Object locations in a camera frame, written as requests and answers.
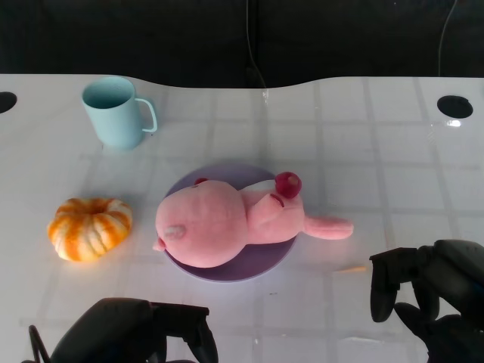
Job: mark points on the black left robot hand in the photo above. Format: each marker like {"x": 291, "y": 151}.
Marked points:
{"x": 128, "y": 332}

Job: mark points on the black round table grommet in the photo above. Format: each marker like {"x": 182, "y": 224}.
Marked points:
{"x": 455, "y": 106}
{"x": 6, "y": 101}

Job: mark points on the pink plush pig doll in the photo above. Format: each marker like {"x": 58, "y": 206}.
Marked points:
{"x": 230, "y": 223}

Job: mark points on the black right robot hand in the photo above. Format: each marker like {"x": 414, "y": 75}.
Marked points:
{"x": 435, "y": 295}

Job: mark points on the light blue plastic mug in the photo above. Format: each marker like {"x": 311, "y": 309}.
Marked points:
{"x": 113, "y": 113}

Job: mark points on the lavender round plate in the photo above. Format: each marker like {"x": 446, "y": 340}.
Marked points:
{"x": 261, "y": 261}

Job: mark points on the orange white striped pumpkin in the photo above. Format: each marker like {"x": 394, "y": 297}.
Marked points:
{"x": 89, "y": 228}

